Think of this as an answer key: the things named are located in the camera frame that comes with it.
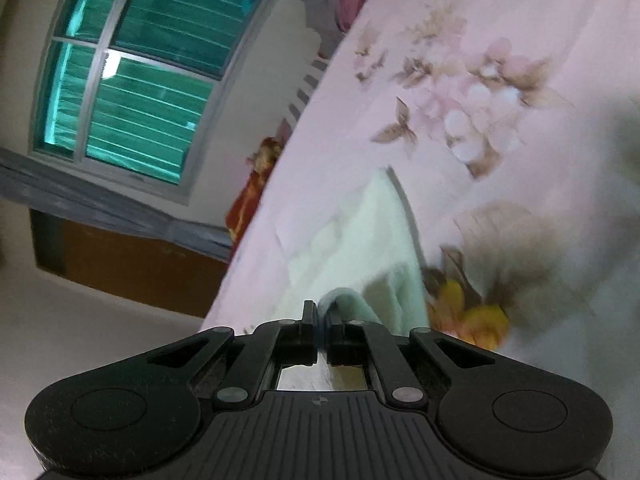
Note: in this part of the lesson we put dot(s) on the red and gold patterned pillow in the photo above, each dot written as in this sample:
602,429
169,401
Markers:
252,195

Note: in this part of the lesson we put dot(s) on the grey striped cloth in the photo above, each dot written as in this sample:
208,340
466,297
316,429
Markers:
307,85

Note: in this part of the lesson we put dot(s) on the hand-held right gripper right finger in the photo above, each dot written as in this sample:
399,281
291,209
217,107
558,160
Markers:
370,345

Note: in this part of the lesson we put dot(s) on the bed with pink floral sheet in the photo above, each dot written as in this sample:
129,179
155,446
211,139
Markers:
525,135

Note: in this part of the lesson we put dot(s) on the brown wooden door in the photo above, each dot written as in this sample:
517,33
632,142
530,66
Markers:
125,270

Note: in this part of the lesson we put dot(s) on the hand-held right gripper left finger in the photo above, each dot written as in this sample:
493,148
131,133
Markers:
270,345

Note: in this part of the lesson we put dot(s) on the window with green glass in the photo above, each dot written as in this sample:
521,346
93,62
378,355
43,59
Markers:
140,80

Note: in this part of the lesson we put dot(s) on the white knitted sweater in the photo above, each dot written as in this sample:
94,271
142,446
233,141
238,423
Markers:
370,240

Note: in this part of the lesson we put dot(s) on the grey curtain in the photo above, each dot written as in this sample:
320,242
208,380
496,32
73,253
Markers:
125,215

